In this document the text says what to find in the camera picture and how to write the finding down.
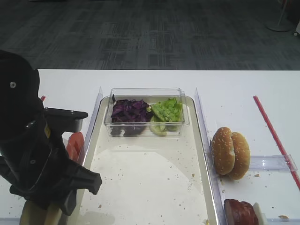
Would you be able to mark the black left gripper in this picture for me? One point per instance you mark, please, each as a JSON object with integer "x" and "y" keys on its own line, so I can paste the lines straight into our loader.
{"x": 36, "y": 163}

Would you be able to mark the bun half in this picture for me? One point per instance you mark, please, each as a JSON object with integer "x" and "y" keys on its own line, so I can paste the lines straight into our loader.
{"x": 53, "y": 215}
{"x": 33, "y": 215}

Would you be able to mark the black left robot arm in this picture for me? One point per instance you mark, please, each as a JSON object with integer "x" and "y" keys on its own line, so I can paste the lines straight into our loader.
{"x": 19, "y": 85}

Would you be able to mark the green lettuce leaves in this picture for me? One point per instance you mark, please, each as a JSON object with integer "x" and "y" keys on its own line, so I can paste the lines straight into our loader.
{"x": 165, "y": 114}

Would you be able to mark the brown meat patty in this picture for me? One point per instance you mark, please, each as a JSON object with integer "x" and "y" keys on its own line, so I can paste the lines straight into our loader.
{"x": 239, "y": 213}

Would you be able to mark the metal serving tray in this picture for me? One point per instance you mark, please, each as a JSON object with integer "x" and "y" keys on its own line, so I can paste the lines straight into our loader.
{"x": 147, "y": 180}

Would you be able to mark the purple cabbage shreds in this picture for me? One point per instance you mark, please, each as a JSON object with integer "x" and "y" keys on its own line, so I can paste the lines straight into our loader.
{"x": 129, "y": 111}

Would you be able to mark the clear plastic container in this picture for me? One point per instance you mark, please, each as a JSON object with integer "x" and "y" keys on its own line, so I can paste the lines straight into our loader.
{"x": 150, "y": 96}

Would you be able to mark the sesame bun top left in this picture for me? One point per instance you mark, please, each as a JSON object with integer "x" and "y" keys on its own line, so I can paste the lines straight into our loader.
{"x": 223, "y": 151}

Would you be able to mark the sesame bun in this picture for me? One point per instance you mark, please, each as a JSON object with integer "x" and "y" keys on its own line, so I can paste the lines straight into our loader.
{"x": 242, "y": 156}
{"x": 223, "y": 151}

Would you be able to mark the sesame bun top right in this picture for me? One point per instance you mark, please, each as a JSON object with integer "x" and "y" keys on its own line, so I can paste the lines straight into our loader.
{"x": 242, "y": 156}

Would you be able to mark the white patty pusher block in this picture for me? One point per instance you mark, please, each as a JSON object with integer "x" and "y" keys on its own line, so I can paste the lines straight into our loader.
{"x": 262, "y": 220}

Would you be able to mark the right lower clear track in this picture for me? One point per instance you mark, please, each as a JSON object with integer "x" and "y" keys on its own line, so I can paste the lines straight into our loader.
{"x": 283, "y": 221}

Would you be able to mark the clear track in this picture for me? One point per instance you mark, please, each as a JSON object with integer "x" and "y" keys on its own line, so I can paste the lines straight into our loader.
{"x": 283, "y": 221}
{"x": 278, "y": 163}

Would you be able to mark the right upper clear track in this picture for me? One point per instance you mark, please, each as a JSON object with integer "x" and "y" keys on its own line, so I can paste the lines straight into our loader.
{"x": 278, "y": 163}

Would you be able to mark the white stand base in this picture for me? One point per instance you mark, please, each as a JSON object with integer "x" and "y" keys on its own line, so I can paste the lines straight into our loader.
{"x": 282, "y": 25}

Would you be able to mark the left clear divider wall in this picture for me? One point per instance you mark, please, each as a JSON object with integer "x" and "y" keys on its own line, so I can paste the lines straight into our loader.
{"x": 84, "y": 151}

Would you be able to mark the clear divider wall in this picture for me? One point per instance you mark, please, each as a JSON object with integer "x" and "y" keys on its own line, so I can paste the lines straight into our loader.
{"x": 84, "y": 151}
{"x": 216, "y": 213}

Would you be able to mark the right clear divider wall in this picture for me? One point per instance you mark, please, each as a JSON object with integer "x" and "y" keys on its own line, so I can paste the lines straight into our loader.
{"x": 216, "y": 213}

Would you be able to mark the right red rail strip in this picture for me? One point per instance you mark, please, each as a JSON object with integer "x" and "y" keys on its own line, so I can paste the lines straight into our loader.
{"x": 277, "y": 141}

